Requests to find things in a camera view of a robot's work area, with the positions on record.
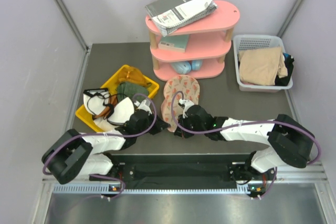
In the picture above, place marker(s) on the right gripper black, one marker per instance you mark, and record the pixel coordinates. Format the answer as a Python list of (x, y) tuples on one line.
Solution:
[(182, 134)]

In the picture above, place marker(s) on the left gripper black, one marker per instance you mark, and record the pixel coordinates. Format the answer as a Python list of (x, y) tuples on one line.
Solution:
[(159, 125)]

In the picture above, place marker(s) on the floral mesh laundry bag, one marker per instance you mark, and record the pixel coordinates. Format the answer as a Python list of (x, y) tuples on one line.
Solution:
[(191, 90)]

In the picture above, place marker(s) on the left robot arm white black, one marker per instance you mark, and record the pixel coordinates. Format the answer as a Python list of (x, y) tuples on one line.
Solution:
[(76, 155)]

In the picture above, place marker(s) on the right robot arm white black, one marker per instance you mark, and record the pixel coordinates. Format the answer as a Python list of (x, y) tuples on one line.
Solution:
[(288, 142)]

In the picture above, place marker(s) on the green garment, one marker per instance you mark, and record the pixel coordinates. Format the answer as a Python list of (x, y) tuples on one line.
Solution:
[(129, 89)]

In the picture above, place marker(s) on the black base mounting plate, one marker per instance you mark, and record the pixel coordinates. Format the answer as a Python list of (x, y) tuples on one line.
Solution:
[(182, 171)]

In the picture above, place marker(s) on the light blue slippers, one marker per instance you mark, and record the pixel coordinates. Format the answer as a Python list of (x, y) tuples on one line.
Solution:
[(184, 67)]

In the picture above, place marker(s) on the orange mesh garment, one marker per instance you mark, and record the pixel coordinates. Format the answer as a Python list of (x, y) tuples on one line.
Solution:
[(133, 75)]

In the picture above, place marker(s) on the pink three-tier shelf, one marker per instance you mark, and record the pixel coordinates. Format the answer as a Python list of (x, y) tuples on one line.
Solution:
[(209, 41)]

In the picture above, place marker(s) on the yellow plastic tray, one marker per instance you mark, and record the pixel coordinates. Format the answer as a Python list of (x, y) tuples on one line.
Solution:
[(112, 84)]

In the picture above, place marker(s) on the teal book on shelf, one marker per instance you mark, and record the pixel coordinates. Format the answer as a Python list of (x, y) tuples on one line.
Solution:
[(174, 43)]

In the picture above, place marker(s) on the beige folded garment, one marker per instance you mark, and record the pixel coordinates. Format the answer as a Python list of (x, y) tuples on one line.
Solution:
[(261, 66)]

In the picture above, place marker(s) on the grey plastic basket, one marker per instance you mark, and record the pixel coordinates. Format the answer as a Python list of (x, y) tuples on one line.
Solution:
[(250, 42)]

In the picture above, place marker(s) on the black garment in basket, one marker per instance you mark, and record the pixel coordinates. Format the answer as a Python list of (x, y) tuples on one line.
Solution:
[(284, 80)]

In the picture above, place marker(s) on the grey spiral notebook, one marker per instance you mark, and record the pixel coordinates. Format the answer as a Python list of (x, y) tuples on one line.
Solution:
[(170, 15)]

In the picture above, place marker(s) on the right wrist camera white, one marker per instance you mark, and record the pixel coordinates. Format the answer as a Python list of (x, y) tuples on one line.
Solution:
[(185, 104)]

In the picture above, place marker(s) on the grey cable duct rail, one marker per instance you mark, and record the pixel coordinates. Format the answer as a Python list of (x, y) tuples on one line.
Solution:
[(110, 189)]

